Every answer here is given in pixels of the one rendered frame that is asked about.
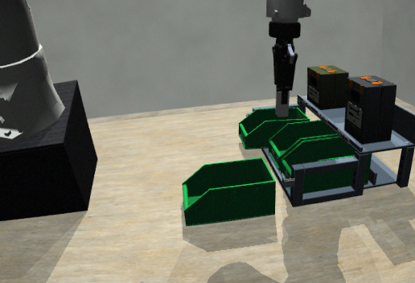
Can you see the green open-front bin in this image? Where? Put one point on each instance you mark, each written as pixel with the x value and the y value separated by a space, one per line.
pixel 255 135
pixel 292 134
pixel 247 189
pixel 325 149

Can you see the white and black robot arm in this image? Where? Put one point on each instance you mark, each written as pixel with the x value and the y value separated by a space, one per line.
pixel 29 102

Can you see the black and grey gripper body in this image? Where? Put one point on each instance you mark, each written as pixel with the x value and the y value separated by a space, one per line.
pixel 284 34

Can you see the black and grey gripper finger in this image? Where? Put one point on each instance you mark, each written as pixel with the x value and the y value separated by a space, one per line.
pixel 276 67
pixel 286 80

